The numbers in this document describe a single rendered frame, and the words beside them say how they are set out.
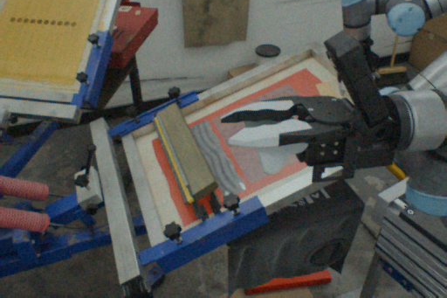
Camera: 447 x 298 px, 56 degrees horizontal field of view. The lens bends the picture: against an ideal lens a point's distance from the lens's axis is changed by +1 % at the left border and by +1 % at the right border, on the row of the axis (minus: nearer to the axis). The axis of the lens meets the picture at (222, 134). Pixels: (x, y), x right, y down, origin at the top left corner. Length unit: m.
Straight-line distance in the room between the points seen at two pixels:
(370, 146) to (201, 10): 2.75
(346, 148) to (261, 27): 3.08
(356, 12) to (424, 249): 0.62
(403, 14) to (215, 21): 2.36
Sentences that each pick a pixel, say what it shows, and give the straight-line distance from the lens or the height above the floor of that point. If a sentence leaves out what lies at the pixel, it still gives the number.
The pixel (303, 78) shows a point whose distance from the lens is 1.50.
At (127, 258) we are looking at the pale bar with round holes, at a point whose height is 1.11.
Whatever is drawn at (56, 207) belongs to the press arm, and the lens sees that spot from 1.32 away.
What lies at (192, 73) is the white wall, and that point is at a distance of 3.49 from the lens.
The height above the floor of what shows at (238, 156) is 1.13.
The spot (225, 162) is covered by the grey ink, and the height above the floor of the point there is 1.12.
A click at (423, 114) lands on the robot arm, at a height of 1.68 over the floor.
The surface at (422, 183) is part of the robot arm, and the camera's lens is 0.64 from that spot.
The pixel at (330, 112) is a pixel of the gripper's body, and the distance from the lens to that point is 0.50.
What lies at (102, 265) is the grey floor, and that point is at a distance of 2.50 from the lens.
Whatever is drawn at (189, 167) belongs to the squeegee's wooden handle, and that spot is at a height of 1.19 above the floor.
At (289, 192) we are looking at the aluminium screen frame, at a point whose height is 1.18.
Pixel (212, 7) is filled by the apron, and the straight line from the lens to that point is 3.27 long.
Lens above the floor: 1.96
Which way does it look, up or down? 37 degrees down
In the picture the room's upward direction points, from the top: straight up
